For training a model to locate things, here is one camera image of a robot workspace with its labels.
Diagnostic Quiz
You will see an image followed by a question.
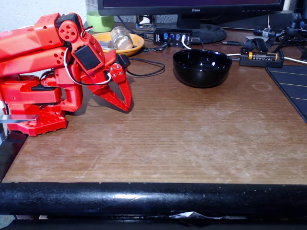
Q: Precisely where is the clear glass jar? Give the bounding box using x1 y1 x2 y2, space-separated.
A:
110 25 134 51

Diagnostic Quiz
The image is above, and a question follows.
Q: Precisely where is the yellow plate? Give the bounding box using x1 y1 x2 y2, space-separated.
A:
92 32 145 58

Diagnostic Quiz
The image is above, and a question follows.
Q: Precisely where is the bottle with green liquid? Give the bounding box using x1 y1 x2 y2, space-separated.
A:
85 0 115 33

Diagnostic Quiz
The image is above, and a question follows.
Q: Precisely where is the black USB hub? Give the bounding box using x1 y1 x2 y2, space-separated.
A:
153 27 193 48

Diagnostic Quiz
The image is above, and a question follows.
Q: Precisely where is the glossy black bowl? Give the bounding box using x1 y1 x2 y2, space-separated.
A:
172 48 233 88

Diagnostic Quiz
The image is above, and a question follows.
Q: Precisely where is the metal clamp bar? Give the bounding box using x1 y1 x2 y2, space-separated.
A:
0 114 39 124

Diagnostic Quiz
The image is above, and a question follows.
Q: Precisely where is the black computer monitor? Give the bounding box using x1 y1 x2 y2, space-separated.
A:
97 0 286 45

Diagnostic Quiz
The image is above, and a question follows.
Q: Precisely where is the black battery charger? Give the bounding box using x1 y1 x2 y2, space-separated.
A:
239 47 285 69

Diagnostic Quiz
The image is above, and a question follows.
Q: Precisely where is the yellow and black battery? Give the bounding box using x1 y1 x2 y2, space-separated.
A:
248 52 278 61

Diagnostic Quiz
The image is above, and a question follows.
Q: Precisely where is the black flashlight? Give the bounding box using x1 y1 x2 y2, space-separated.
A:
253 26 288 38

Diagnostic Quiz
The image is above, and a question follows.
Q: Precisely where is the black mat with yellow lines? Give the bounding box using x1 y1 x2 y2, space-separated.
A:
265 65 307 123

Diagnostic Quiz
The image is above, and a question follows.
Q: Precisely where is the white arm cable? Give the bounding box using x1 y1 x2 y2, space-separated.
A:
63 25 112 86

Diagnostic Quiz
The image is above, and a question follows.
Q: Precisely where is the thin black cable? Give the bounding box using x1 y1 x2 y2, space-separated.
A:
126 57 166 78

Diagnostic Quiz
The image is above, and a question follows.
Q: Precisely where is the white hub cable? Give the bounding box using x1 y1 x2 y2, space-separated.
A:
181 35 192 50

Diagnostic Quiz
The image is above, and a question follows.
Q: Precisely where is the black table edge rail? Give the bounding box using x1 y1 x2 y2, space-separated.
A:
0 182 307 216

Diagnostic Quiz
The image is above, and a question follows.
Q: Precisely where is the black audio jack cable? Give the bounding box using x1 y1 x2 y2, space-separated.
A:
212 40 244 46

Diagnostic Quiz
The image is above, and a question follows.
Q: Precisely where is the black strap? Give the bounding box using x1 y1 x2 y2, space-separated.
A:
243 38 270 52

